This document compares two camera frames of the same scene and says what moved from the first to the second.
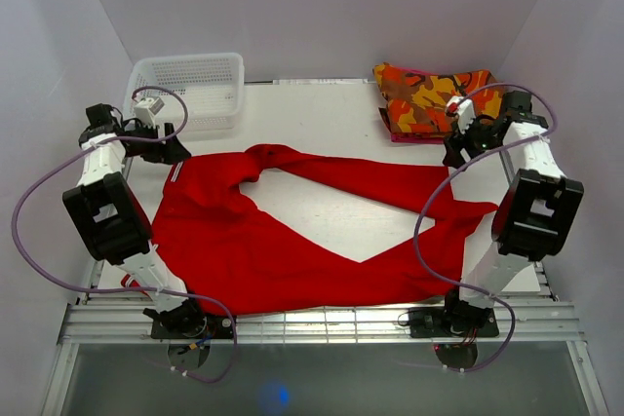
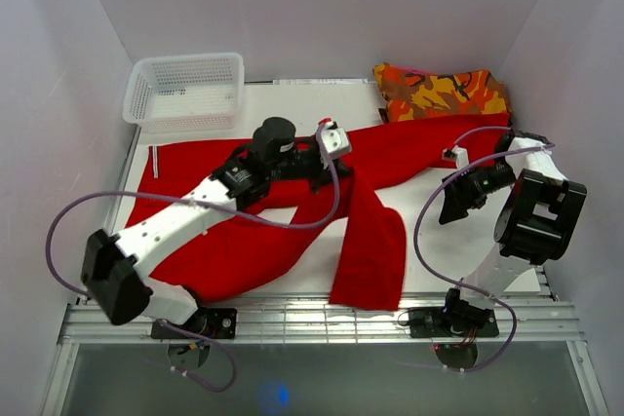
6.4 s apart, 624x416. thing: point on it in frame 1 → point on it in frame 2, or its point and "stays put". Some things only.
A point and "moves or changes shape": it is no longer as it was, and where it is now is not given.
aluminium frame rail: (130, 322) stays put
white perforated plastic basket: (200, 93) stays put
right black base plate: (437, 322) stays put
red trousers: (219, 251) moves or changes shape
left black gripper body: (138, 148) → (306, 167)
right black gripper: (453, 146) → (457, 199)
